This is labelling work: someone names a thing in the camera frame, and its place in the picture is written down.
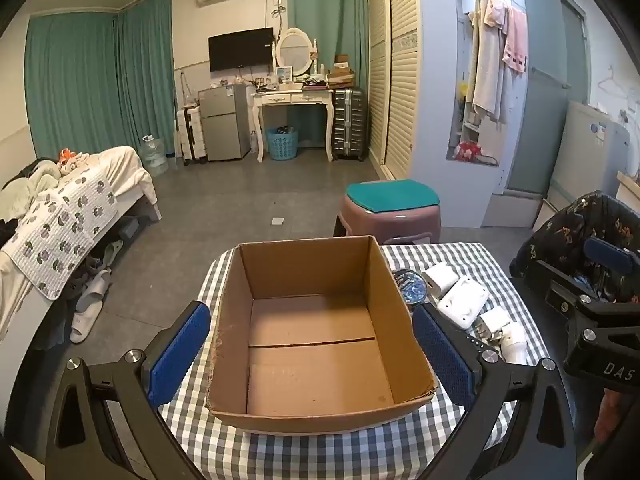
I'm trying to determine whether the checkered tablecloth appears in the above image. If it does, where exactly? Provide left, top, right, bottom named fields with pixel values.
left=157, top=242, right=548, bottom=480

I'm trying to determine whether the bed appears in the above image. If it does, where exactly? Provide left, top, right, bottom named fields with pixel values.
left=0, top=146, right=163, bottom=346

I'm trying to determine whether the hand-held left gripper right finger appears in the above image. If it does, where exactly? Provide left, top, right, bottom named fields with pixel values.
left=411, top=304, right=576, bottom=480

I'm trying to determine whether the stack of cardboard boxes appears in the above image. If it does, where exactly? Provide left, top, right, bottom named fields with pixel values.
left=326, top=55, right=357, bottom=89

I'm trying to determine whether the pile of shoes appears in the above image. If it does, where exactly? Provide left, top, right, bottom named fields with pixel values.
left=65, top=237, right=126, bottom=301

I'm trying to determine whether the blue laundry basket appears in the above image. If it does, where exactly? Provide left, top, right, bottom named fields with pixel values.
left=265, top=127, right=300, bottom=161

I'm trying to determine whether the cream louvred wardrobe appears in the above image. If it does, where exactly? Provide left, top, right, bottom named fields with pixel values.
left=366, top=0, right=422, bottom=181

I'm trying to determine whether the beige hanging robe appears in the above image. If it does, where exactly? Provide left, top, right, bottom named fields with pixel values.
left=469, top=0, right=516, bottom=122

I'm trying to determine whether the frosted glass door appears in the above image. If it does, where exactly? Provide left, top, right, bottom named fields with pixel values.
left=500, top=0, right=592, bottom=197

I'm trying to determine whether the pink hanging towel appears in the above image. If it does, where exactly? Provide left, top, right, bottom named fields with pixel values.
left=501, top=6, right=530, bottom=76

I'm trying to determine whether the white washing machine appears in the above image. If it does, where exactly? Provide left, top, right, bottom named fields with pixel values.
left=546, top=100, right=635, bottom=217

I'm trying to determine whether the oval vanity mirror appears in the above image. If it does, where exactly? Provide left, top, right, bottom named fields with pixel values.
left=274, top=27, right=319, bottom=79

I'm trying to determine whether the white plastic housing with holes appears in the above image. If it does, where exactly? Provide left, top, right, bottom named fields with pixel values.
left=437, top=276, right=490, bottom=330

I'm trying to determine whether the pink plastic stool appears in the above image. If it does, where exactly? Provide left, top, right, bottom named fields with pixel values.
left=334, top=195, right=442, bottom=247

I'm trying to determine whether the narrow green curtain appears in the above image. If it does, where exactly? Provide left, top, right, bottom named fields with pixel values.
left=292, top=0, right=371, bottom=148

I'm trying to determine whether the pale green blanket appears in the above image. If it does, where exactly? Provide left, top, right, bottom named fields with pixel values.
left=0, top=160, right=64, bottom=222

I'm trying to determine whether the round blue tin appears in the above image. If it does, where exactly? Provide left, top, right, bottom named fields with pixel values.
left=391, top=269, right=429, bottom=306

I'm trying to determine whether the silver suitcase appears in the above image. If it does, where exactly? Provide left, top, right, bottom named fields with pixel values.
left=331, top=87, right=369, bottom=162

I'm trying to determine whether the cream blanket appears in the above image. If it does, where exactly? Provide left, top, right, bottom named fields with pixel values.
left=65, top=146, right=153, bottom=211

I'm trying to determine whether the wide green curtain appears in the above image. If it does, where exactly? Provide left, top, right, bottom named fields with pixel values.
left=25, top=0, right=176, bottom=159

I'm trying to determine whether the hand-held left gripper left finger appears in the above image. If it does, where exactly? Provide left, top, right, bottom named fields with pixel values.
left=45, top=301, right=213, bottom=480

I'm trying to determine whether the white slipper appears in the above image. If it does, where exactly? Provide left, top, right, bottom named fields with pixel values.
left=76, top=268, right=114, bottom=311
left=70, top=300, right=104, bottom=345

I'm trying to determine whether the white patterned quilt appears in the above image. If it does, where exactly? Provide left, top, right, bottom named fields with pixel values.
left=10, top=165, right=119, bottom=301

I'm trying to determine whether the cardboard box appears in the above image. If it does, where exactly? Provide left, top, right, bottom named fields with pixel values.
left=205, top=235, right=440, bottom=436

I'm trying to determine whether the white plug adapter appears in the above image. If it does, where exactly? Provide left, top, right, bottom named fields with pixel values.
left=472, top=307, right=511, bottom=347

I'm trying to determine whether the teal stool cushion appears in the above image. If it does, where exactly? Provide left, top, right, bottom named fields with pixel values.
left=346, top=180, right=441, bottom=213

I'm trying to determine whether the red patterned item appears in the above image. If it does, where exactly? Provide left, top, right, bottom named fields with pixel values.
left=452, top=141, right=482, bottom=162

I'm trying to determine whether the white vanity table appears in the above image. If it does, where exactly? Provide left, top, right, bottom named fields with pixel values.
left=251, top=87, right=335, bottom=163

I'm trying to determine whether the clear water jug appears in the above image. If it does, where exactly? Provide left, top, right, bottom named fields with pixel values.
left=139, top=135, right=170, bottom=177

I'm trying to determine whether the grey two-door fridge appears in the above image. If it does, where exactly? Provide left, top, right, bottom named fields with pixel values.
left=198, top=84, right=252, bottom=162

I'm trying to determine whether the black wall television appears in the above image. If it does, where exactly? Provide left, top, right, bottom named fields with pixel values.
left=208, top=27, right=275, bottom=73

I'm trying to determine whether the white suitcase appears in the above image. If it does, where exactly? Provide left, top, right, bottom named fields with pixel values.
left=176, top=105, right=209, bottom=166

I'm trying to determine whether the white cube charger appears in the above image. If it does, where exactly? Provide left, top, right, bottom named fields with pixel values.
left=422, top=263, right=461, bottom=303

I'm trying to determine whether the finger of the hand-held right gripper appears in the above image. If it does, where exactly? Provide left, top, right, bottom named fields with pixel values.
left=535, top=258, right=608, bottom=312
left=584, top=236, right=640, bottom=281

